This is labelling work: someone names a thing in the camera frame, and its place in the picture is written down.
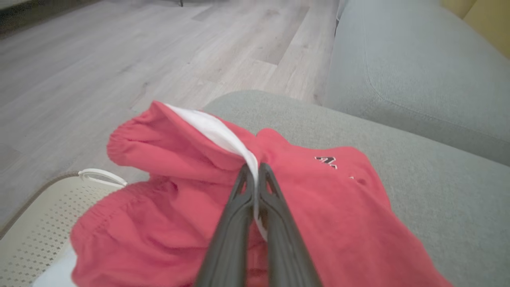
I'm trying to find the large yellow cushion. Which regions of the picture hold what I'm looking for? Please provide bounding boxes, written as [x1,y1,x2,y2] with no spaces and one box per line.
[463,0,510,60]

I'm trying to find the red shorts white side stripe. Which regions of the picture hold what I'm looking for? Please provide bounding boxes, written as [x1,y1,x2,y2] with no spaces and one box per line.
[70,100,455,287]

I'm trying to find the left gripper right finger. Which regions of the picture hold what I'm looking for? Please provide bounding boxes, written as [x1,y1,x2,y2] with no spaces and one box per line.
[258,162,322,287]

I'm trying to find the grey fabric sofa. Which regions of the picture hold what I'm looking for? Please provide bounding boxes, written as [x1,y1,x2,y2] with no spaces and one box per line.
[203,0,510,287]

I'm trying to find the small yellow cushion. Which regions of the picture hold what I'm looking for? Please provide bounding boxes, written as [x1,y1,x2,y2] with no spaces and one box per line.
[440,0,477,19]

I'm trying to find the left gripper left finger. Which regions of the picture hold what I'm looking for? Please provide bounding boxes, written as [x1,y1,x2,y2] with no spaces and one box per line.
[194,163,256,287]

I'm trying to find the cream perforated laundry basket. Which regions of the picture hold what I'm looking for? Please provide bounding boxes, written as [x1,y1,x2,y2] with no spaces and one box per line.
[0,168,128,287]

